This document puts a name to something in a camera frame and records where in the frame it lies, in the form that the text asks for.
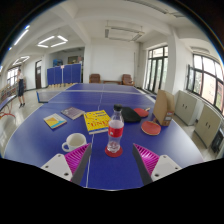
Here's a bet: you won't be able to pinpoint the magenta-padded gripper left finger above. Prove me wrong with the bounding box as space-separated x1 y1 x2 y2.
40 142 93 185

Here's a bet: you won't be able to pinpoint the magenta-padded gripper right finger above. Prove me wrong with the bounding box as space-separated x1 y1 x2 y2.
131 143 183 186

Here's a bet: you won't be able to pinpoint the clear red-labelled water bottle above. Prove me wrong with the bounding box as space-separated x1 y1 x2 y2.
105 103 125 154

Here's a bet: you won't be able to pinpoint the white mug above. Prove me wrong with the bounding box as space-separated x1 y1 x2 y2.
61 132 88 153

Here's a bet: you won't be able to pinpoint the large red table tennis paddle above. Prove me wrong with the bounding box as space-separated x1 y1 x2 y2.
140 116 162 136

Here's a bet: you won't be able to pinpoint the light blue and yellow book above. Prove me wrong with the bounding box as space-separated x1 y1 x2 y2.
43 113 68 130

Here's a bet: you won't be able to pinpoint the grey book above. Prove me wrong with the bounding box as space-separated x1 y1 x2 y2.
60 106 86 121

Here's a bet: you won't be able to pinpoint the small red table tennis paddle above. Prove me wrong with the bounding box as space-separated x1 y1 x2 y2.
133 106 152 118

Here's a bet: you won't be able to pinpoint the black table tennis paddle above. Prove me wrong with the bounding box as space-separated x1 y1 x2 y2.
120 106 142 123

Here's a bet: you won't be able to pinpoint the brown cardboard box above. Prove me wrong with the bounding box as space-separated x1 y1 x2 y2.
152 89 176 127

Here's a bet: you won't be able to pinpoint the beige low cabinet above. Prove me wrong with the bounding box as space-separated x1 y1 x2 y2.
173 89 198 126
194 104 222 148

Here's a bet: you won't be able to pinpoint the black box on floor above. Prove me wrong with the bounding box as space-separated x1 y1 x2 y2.
210 128 224 154

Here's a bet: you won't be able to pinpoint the brown armchair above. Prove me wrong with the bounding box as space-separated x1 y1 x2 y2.
88 73 102 84
120 73 135 87

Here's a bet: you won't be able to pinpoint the blue partition screens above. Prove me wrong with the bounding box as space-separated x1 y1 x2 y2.
46 63 83 86

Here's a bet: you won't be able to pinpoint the tall black-framed glass door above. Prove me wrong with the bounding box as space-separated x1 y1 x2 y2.
144 45 169 94

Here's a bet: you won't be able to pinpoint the person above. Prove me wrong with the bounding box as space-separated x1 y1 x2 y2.
16 68 26 109

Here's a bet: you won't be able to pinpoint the dark wooden door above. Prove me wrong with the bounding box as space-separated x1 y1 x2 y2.
34 59 43 90

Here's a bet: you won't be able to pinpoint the wide black-framed window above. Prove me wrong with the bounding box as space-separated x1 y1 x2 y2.
186 54 224 114

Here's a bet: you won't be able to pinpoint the ceiling air conditioner unit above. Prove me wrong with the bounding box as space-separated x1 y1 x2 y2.
104 27 146 43

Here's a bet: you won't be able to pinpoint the ceiling lights group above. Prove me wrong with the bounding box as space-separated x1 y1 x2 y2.
11 25 69 66

